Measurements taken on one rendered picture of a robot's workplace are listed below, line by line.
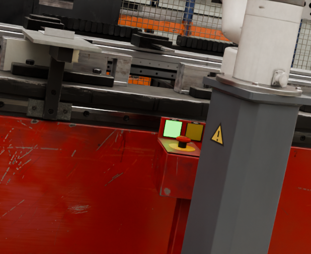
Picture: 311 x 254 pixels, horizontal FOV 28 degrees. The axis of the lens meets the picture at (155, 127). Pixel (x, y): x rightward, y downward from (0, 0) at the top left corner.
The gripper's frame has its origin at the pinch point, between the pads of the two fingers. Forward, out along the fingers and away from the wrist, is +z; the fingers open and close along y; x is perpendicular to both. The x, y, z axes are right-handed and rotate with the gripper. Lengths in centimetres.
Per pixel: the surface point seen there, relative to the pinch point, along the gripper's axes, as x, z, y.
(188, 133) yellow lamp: -6.6, -4.6, -9.9
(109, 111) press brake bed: -28.1, -4.5, -22.0
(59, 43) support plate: -46, -24, -8
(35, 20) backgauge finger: -53, -23, -53
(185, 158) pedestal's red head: -10.0, -2.4, 5.5
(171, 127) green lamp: -11.6, -5.8, -10.0
